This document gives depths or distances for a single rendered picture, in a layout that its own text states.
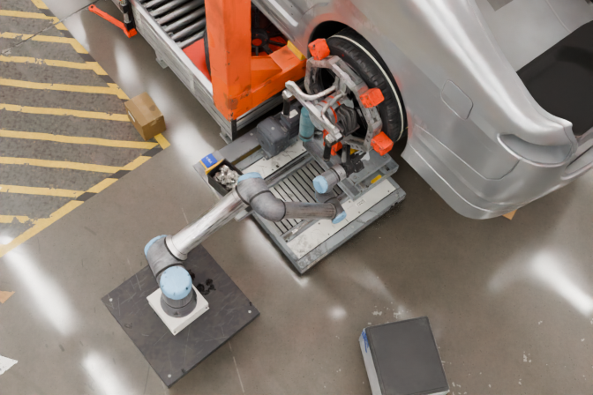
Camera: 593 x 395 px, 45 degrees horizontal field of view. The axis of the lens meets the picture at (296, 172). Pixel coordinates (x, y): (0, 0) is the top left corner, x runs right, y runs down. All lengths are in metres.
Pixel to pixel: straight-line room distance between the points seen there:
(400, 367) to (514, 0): 2.10
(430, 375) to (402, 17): 1.80
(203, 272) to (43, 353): 0.99
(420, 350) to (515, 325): 0.77
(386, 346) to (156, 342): 1.19
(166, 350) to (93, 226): 1.03
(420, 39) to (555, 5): 1.42
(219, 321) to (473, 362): 1.45
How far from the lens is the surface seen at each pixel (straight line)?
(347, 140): 3.99
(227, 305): 3.91
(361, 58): 3.62
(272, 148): 4.28
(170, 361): 3.85
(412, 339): 3.90
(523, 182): 3.33
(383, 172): 4.47
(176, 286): 3.59
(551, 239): 4.74
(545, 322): 4.52
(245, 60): 3.79
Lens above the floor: 4.01
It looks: 61 degrees down
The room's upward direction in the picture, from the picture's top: 6 degrees clockwise
